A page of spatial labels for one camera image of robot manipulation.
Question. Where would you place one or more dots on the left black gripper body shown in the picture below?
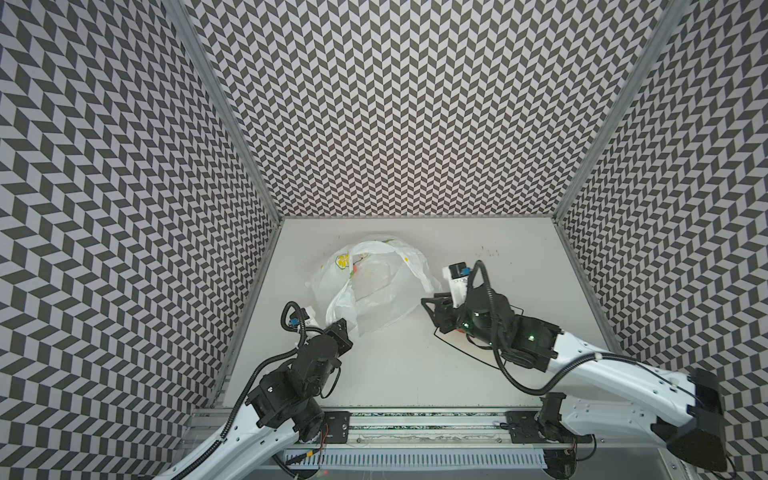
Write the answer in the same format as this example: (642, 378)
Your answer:
(342, 345)

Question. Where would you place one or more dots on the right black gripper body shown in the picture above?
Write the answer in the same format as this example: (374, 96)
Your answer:
(448, 313)

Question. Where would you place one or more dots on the white plastic bag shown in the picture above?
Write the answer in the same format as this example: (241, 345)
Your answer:
(372, 283)

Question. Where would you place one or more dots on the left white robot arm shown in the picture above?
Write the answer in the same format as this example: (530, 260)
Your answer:
(276, 408)

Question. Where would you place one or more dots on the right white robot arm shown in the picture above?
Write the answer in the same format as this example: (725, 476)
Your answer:
(585, 391)

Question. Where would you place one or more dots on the white mat black border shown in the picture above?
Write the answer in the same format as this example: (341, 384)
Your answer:
(474, 346)

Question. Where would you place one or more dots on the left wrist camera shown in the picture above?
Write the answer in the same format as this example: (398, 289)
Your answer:
(305, 315)

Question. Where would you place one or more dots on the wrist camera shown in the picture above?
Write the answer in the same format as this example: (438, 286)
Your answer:
(305, 315)
(457, 276)

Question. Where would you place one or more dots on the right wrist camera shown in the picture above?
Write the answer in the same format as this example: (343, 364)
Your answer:
(457, 276)

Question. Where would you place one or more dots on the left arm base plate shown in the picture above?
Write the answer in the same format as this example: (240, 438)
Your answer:
(330, 427)

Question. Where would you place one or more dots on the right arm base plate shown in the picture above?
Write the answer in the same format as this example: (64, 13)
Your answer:
(543, 425)

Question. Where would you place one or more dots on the aluminium front rail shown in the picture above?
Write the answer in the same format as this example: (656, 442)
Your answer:
(429, 427)

